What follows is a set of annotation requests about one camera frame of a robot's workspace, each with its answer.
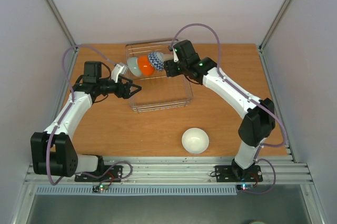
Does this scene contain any chrome wire dish rack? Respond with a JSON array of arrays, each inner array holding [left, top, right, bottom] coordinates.
[[125, 38, 193, 113]]

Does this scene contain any white and orange bowl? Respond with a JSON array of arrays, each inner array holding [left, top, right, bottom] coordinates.
[[137, 55, 155, 77]]

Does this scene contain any blue zigzag patterned bowl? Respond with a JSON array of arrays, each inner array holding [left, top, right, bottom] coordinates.
[[147, 52, 164, 72]]

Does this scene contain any teal patterned ceramic bowl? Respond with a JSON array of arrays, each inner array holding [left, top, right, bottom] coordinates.
[[127, 57, 142, 77]]

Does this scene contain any striped ceramic bowl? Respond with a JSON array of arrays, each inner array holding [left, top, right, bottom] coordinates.
[[182, 128, 210, 154]]

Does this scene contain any beige speckled ceramic bowl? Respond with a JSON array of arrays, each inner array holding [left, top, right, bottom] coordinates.
[[161, 54, 174, 62]]

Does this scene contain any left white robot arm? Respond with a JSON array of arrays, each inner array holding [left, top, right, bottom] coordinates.
[[31, 61, 142, 181]]

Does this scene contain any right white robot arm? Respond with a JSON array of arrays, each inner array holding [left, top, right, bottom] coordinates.
[[164, 40, 275, 181]]

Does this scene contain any left small circuit board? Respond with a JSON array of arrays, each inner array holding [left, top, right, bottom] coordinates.
[[92, 185, 109, 193]]

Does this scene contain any small circuit board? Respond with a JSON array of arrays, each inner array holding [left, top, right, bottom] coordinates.
[[92, 185, 109, 193], [236, 184, 255, 191]]

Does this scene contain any right small circuit board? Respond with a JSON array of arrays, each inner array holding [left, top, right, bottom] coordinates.
[[236, 184, 255, 191]]

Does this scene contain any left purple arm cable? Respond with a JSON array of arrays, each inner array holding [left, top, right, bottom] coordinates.
[[46, 45, 134, 186]]

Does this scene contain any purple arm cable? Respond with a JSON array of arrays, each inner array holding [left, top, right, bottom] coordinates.
[[171, 23, 288, 195], [46, 45, 134, 186]]

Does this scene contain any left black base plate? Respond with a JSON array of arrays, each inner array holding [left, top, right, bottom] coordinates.
[[74, 165, 123, 182]]

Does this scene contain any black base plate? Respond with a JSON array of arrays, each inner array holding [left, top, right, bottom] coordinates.
[[74, 165, 123, 182], [210, 165, 263, 182]]

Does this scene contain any grey slotted cable duct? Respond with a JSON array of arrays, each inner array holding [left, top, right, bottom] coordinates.
[[35, 185, 237, 196]]

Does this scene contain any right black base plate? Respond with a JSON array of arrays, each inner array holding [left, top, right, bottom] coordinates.
[[210, 165, 263, 182]]

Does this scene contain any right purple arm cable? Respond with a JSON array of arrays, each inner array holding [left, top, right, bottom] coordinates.
[[171, 23, 288, 195]]

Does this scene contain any aluminium rail frame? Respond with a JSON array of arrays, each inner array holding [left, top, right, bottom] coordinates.
[[23, 155, 314, 185]]

